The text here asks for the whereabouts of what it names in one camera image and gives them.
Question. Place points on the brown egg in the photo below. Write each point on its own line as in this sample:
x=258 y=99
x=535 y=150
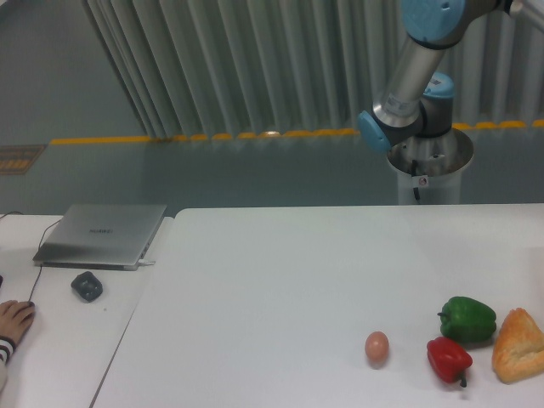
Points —
x=377 y=346

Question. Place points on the golden bread loaf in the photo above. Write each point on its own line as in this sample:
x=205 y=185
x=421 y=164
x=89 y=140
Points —
x=518 y=349

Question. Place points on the small black plastic holder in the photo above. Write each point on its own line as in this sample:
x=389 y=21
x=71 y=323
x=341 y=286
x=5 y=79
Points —
x=87 y=286

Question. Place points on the silver closed laptop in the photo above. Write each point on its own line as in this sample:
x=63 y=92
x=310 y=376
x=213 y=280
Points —
x=101 y=236

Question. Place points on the red bell pepper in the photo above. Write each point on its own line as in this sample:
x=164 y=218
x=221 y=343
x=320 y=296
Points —
x=449 y=360

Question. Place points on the person's bare hand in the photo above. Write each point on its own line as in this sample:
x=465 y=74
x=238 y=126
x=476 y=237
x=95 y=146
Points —
x=16 y=319

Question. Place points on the striped sleeve forearm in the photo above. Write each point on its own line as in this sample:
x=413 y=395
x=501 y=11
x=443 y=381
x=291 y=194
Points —
x=8 y=347

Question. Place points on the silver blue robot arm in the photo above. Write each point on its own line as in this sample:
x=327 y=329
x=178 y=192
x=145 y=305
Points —
x=416 y=76

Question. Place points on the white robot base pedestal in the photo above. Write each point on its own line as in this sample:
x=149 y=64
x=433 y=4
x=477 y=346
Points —
x=429 y=170

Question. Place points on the green bell pepper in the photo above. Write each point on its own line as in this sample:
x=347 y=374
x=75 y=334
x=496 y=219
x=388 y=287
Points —
x=467 y=320

